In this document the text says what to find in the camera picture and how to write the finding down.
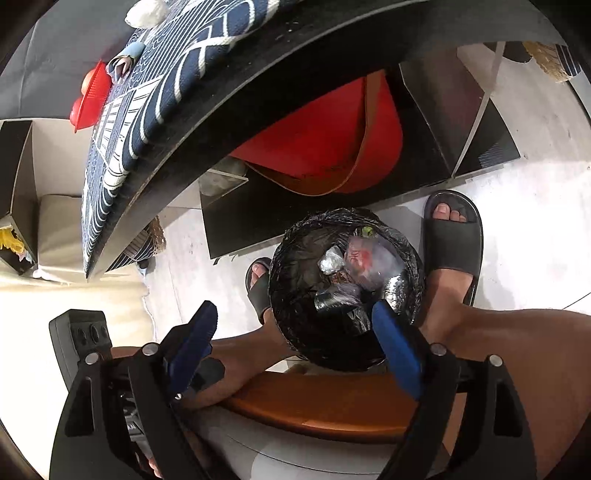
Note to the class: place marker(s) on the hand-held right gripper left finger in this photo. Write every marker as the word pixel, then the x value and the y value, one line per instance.
pixel 194 341

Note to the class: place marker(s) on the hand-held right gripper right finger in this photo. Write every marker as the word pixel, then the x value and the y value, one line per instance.
pixel 397 350

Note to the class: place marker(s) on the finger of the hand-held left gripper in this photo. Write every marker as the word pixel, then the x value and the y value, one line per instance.
pixel 210 374

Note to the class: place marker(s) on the black shiny packet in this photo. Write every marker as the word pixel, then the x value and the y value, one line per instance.
pixel 341 307

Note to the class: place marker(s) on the clear plastic bag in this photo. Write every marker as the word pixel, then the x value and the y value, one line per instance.
pixel 374 263

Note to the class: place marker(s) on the brown wrapper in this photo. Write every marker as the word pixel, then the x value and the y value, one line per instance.
pixel 340 278

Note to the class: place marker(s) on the silver foil wrapper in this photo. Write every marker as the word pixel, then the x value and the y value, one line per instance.
pixel 332 262

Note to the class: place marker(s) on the black bag-lined trash bin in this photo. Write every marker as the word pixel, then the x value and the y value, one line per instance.
pixel 295 295

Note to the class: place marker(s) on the green packet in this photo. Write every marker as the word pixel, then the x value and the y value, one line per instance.
pixel 367 230

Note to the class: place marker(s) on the person's left leg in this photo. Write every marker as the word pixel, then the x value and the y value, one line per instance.
pixel 240 364

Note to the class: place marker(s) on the person's leg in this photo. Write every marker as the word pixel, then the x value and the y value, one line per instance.
pixel 531 369
pixel 240 364

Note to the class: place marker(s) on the person's left black sandal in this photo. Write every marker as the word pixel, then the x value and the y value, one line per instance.
pixel 262 295

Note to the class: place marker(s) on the person's black sandal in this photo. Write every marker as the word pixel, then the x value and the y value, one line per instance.
pixel 262 295
pixel 455 244

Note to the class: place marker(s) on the wooden chair seat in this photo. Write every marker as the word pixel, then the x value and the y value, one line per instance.
pixel 323 406

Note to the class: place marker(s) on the beige cushion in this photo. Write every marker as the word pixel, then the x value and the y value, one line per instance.
pixel 64 240

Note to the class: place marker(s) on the striped fringed mat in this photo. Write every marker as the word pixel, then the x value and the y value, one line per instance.
pixel 141 244
pixel 551 60

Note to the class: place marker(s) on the yellow item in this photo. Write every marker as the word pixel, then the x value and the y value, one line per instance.
pixel 10 239

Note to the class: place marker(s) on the person's right black sandal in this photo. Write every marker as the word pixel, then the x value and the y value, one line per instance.
pixel 455 244

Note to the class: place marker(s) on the black glossy low shelf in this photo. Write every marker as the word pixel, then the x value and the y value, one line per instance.
pixel 249 221

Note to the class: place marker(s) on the person's right leg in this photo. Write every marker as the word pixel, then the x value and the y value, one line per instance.
pixel 531 369

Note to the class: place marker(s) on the clear acrylic box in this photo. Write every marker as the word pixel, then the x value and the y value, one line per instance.
pixel 224 184

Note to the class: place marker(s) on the black open box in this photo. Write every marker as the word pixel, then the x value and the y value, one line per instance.
pixel 14 175

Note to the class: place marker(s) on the red bag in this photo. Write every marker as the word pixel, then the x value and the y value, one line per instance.
pixel 323 138

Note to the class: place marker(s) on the red plastic basket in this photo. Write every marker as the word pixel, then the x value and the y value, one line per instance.
pixel 92 99

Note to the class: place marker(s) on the light blue packet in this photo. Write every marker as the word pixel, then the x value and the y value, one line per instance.
pixel 122 62

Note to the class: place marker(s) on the blue white patterned tablecloth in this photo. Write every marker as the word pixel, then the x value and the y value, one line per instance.
pixel 184 55

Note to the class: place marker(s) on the black table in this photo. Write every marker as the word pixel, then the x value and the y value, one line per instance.
pixel 323 60

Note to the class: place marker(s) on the white crumpled tissue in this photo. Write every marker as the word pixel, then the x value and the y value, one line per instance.
pixel 145 11

